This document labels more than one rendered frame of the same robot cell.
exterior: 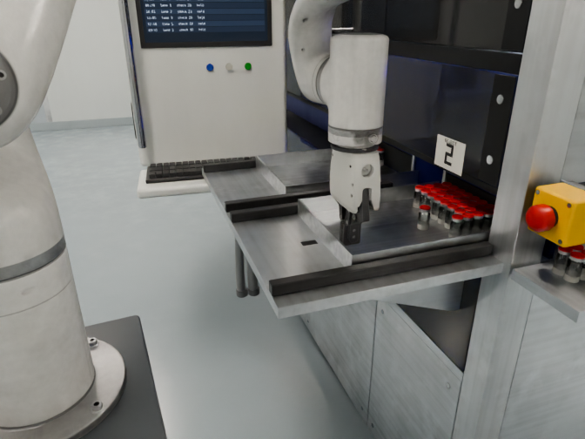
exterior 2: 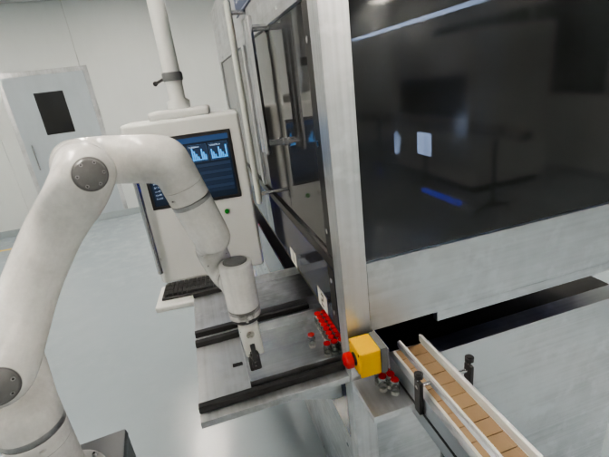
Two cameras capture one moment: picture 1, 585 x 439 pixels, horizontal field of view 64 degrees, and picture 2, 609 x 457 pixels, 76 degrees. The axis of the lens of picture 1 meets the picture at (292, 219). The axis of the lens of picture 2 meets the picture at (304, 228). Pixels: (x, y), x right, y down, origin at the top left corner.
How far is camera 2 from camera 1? 0.54 m
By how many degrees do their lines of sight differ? 5
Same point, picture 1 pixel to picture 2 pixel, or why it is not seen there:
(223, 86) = not seen: hidden behind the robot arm
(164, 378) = (194, 425)
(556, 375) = (413, 436)
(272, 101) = (246, 230)
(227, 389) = (237, 432)
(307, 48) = (211, 265)
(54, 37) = (39, 346)
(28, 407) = not seen: outside the picture
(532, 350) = (387, 423)
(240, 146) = not seen: hidden behind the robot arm
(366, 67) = (236, 283)
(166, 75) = (172, 224)
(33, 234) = (43, 424)
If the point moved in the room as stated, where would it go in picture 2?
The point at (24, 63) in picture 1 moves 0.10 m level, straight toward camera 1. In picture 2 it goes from (24, 368) to (12, 406)
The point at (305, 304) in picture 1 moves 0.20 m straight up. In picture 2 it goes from (217, 418) to (201, 354)
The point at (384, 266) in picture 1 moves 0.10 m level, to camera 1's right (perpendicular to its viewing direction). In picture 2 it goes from (270, 387) to (307, 384)
